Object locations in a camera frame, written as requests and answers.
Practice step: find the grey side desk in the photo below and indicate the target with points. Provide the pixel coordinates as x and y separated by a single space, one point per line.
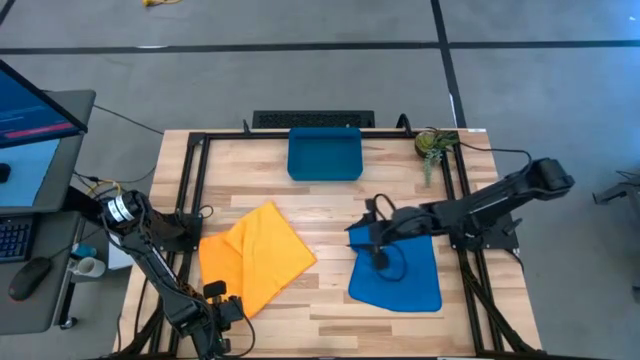
70 170

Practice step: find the white paper box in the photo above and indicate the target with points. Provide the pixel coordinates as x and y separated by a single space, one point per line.
119 255

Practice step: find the computer monitor blue screen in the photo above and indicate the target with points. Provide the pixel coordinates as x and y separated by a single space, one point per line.
30 110

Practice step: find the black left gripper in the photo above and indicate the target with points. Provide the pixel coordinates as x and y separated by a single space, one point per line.
222 315

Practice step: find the black table clamp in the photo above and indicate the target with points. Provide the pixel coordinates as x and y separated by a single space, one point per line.
405 124
246 126

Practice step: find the black aluminium table frame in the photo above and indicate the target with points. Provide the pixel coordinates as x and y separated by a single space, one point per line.
250 135

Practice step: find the white cup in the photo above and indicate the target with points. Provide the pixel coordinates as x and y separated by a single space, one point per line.
91 267

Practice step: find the orange microfiber towel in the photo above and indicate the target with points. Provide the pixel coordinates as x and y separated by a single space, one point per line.
260 250

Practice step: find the potted green succulent plant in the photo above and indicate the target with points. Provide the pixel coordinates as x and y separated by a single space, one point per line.
430 145

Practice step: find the large black computer mouse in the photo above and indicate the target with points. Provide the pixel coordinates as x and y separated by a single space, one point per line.
29 279

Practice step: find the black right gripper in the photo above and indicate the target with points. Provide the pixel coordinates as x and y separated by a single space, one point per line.
387 230

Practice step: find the small teal item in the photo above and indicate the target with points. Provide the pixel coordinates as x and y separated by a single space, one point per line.
84 250

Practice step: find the blue microfiber towel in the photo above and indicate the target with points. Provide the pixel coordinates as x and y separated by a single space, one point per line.
420 285

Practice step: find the black floor grille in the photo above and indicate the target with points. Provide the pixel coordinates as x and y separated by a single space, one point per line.
312 119

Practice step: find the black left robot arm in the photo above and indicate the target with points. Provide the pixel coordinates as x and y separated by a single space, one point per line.
150 254

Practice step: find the black keyboard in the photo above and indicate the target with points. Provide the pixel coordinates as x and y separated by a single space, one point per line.
12 240

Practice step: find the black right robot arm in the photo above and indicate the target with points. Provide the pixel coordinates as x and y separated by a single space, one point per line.
475 205

